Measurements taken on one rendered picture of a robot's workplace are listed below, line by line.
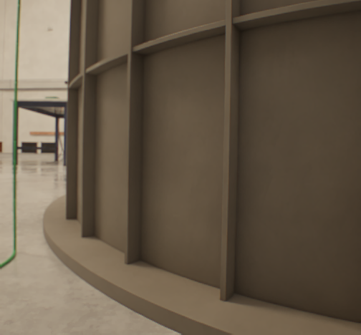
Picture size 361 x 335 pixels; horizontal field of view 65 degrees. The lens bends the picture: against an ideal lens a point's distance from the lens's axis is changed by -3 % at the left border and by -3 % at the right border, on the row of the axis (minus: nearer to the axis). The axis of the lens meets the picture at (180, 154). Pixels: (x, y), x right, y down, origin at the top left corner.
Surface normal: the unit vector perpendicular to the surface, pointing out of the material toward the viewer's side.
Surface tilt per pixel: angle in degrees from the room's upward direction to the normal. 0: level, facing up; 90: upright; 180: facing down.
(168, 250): 90
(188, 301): 0
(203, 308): 0
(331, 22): 90
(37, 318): 0
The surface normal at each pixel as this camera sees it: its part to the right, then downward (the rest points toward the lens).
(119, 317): 0.02, -1.00
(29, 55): -0.07, 0.01
